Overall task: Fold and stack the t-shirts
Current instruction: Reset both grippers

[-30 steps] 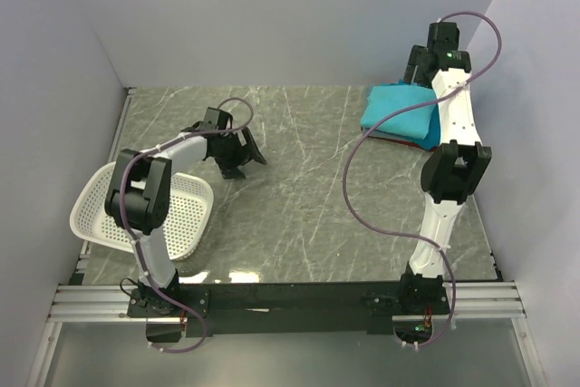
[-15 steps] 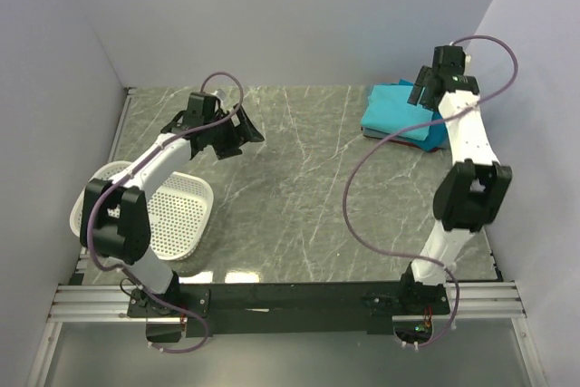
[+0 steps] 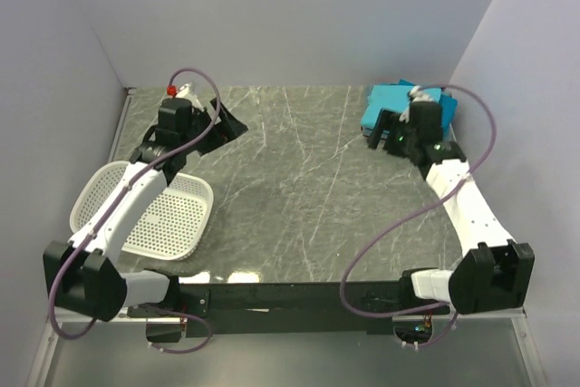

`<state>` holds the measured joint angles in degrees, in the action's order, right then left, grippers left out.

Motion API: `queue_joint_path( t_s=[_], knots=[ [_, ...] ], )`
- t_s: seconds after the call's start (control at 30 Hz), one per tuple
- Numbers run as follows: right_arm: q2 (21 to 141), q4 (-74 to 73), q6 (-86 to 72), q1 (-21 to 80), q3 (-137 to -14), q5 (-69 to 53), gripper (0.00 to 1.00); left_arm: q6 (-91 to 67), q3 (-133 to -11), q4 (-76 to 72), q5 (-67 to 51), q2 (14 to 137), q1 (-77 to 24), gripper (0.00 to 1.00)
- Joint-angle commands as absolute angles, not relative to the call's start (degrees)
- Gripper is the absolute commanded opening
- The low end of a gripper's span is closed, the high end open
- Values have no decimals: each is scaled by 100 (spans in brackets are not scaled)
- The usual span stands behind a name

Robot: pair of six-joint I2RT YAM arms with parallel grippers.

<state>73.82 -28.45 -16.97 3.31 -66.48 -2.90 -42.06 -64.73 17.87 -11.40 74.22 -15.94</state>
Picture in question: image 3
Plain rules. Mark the folded blue t shirt top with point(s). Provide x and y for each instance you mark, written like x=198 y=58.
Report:
x=446 y=102

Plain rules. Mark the white perforated plastic basket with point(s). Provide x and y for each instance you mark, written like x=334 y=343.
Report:
x=171 y=226

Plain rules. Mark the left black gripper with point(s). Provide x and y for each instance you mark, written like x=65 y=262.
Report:
x=223 y=132

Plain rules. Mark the turquoise t shirt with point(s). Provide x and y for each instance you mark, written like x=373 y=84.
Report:
x=392 y=97

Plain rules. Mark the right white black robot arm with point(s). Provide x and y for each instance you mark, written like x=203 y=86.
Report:
x=494 y=271

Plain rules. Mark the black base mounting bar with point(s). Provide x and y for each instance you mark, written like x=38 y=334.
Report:
x=276 y=308

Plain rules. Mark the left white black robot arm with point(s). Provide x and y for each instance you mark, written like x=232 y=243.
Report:
x=81 y=273

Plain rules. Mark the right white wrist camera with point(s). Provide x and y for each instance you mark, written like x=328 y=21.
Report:
x=414 y=95

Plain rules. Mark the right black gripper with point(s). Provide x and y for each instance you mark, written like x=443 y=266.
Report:
x=389 y=121

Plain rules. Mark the aluminium frame rail front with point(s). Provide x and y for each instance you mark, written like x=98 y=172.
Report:
x=66 y=316

